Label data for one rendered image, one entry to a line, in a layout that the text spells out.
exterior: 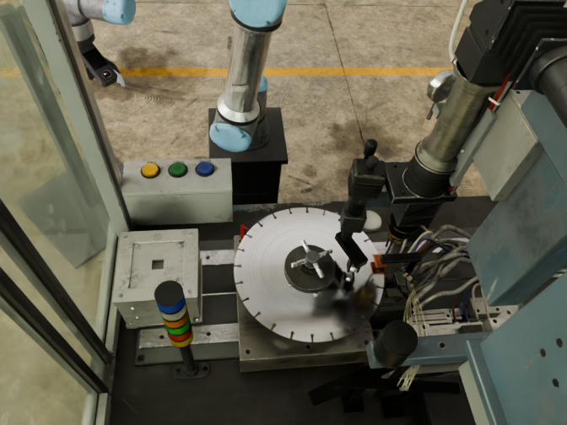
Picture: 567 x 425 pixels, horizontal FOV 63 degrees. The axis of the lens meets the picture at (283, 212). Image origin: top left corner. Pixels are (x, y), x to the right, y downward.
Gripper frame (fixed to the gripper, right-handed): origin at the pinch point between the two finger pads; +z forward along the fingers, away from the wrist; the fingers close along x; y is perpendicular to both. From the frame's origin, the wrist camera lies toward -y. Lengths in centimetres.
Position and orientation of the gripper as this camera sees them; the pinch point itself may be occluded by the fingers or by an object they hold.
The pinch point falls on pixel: (103, 99)
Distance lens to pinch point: 145.5
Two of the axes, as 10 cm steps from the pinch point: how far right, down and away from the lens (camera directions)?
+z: -0.7, 5.8, 8.1
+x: -7.0, 5.5, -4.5
